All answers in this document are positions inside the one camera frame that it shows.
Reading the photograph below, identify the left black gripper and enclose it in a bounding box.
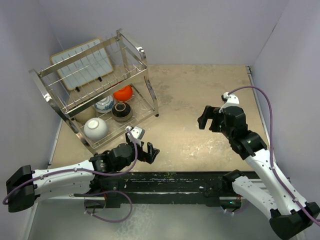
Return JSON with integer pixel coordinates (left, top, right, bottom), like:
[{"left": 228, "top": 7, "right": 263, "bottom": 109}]
[{"left": 115, "top": 132, "right": 159, "bottom": 171}]

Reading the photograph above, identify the brown rimmed beige bowl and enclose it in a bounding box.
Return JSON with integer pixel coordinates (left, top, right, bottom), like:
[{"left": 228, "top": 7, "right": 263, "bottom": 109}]
[{"left": 111, "top": 102, "right": 133, "bottom": 123}]

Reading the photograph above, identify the white bowl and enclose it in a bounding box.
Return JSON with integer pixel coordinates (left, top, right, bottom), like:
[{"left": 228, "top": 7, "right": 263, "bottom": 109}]
[{"left": 83, "top": 117, "right": 108, "bottom": 141}]

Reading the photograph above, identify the blue floral ceramic bowl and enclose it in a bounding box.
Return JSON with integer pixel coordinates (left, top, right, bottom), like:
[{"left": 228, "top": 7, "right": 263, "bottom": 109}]
[{"left": 94, "top": 95, "right": 116, "bottom": 114}]

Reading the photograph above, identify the orange plastic bowl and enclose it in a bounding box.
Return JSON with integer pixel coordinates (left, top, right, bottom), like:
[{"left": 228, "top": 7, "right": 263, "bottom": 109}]
[{"left": 113, "top": 85, "right": 133, "bottom": 102}]

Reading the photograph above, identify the olive beige bowl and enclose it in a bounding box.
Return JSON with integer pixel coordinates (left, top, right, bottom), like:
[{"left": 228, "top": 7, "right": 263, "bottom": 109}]
[{"left": 74, "top": 106, "right": 96, "bottom": 125}]

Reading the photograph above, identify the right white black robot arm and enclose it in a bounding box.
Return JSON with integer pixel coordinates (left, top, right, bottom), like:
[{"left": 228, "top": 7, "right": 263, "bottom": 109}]
[{"left": 197, "top": 105, "right": 320, "bottom": 240}]

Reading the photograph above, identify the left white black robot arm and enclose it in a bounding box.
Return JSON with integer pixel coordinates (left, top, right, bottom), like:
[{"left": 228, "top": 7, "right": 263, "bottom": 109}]
[{"left": 2, "top": 133, "right": 160, "bottom": 213}]

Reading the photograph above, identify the white framed board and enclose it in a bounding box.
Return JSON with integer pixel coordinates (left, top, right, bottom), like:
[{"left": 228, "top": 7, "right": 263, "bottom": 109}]
[{"left": 50, "top": 38, "right": 114, "bottom": 91}]

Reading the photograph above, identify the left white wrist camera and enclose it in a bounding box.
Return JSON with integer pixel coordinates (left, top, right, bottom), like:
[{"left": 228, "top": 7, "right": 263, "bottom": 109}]
[{"left": 125, "top": 126, "right": 146, "bottom": 146}]

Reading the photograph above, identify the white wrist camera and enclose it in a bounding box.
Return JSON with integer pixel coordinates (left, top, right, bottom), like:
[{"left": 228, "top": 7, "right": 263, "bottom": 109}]
[
  {"left": 218, "top": 92, "right": 240, "bottom": 113},
  {"left": 125, "top": 126, "right": 146, "bottom": 146}
]

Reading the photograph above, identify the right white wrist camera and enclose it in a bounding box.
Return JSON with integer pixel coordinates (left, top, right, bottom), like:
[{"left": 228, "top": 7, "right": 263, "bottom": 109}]
[{"left": 218, "top": 92, "right": 240, "bottom": 113}]

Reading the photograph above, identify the aluminium extrusion rail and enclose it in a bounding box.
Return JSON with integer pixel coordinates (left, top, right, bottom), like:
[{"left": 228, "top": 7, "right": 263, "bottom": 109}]
[{"left": 35, "top": 182, "right": 274, "bottom": 203}]

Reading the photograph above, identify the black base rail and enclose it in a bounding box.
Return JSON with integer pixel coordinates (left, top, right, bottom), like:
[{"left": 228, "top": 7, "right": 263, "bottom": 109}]
[{"left": 84, "top": 171, "right": 244, "bottom": 210}]

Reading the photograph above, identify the steel wire dish rack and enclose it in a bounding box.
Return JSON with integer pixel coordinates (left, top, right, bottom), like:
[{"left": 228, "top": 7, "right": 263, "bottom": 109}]
[{"left": 29, "top": 29, "right": 159, "bottom": 153}]

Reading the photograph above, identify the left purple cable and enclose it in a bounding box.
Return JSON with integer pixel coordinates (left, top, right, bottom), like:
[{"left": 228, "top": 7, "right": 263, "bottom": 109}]
[{"left": 2, "top": 127, "right": 138, "bottom": 222}]

